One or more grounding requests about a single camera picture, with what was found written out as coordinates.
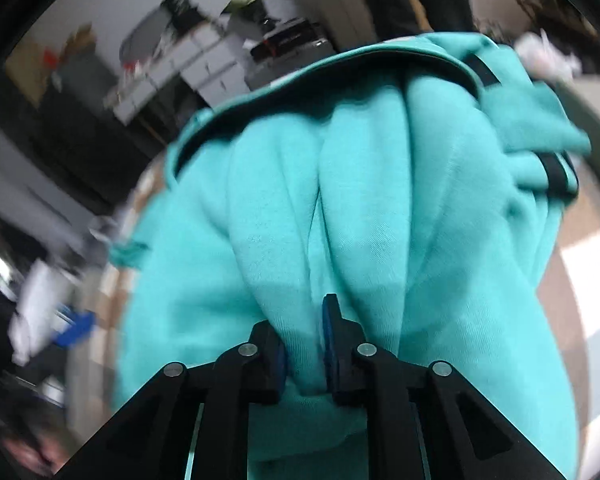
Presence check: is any black wrapped bouquet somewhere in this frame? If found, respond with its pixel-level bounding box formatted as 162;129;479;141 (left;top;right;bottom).
220;0;266;18

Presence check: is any oval mirror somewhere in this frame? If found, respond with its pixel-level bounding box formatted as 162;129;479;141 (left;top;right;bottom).
119;12;181;68

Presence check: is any teal fleece jacket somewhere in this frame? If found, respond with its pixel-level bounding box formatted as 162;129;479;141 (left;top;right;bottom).
109;31;593;480

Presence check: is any open cardboard box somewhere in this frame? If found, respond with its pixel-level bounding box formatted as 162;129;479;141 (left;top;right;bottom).
62;22;96;56

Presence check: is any white plastic bag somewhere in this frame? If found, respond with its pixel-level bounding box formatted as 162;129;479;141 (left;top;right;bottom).
517;30;583;78

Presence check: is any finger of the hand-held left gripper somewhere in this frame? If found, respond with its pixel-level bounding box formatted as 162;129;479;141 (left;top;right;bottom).
50;310;98;348

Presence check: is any grey mattress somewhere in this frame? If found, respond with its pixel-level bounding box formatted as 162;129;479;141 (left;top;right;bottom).
547;74;600;201

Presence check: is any black and red box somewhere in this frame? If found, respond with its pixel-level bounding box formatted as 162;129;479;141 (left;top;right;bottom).
250;17;326;61

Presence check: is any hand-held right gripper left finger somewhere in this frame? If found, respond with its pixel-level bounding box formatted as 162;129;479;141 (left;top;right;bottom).
55;322;287;480

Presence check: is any white shopping bag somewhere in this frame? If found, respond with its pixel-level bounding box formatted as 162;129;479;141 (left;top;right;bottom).
7;257;78;366

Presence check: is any white desk with drawers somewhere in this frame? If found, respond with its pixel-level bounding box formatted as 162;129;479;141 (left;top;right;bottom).
104;30;248;126

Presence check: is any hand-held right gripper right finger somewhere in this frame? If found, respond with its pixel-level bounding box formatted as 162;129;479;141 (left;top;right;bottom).
321;292;571;480

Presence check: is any flat cardboard sheet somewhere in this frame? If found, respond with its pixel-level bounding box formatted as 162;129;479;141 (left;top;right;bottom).
4;40;48;93

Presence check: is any black wardrobe cabinet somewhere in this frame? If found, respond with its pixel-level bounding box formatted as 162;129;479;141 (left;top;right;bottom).
30;52;166;201

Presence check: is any silver flat suitcase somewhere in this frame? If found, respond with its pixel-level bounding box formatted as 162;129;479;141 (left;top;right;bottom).
244;35;341;92

